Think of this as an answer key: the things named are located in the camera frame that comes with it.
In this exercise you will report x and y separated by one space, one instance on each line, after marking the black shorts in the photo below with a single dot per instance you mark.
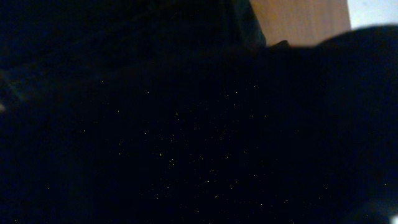
178 112

